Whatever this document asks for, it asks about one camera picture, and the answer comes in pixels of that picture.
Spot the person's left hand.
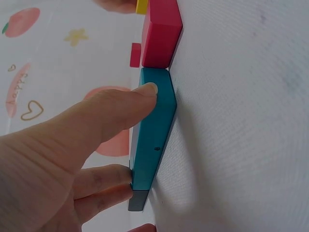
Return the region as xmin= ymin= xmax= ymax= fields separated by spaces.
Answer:
xmin=0 ymin=82 xmax=159 ymax=232

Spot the person's right hand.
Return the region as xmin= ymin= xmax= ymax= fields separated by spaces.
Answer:
xmin=92 ymin=0 xmax=145 ymax=14

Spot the yellow wooden block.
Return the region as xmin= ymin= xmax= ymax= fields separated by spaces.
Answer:
xmin=135 ymin=0 xmax=149 ymax=15

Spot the teal wooden block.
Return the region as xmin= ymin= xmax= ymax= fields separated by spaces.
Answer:
xmin=129 ymin=67 xmax=178 ymax=193

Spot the small red wooden block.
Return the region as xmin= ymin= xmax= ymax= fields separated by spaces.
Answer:
xmin=129 ymin=43 xmax=142 ymax=68

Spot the large red wooden block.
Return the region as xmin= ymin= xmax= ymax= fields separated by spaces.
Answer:
xmin=140 ymin=0 xmax=184 ymax=71

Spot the grey wooden block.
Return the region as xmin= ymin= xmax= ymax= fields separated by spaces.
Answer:
xmin=127 ymin=189 xmax=149 ymax=212

